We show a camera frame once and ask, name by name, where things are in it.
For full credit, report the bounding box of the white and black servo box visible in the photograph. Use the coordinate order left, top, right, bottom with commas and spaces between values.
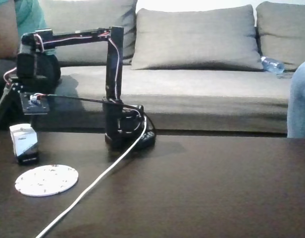
9, 123, 40, 166

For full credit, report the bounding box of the round white speckled coaster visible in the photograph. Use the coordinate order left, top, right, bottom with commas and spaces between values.
15, 164, 79, 197

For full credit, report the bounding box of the person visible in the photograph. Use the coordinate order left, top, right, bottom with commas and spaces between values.
0, 0, 62, 131

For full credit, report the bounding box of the grey sofa back cushion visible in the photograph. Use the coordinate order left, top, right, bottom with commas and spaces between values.
38, 0, 138, 67
130, 4, 264, 72
255, 1, 305, 72

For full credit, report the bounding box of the grey fabric sofa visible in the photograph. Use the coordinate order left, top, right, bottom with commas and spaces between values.
31, 0, 305, 137

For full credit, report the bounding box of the clear plastic water bottle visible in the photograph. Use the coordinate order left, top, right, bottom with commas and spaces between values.
260, 56, 286, 74

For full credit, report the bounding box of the person's leg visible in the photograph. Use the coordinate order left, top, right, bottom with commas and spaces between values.
287, 59, 305, 139

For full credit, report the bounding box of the black camera box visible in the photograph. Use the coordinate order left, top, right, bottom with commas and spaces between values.
20, 92, 51, 116

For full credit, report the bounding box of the black camera cable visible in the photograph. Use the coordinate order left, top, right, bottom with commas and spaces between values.
46, 94, 156, 132

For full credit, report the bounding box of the white cable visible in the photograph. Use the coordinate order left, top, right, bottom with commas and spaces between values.
35, 116, 148, 238

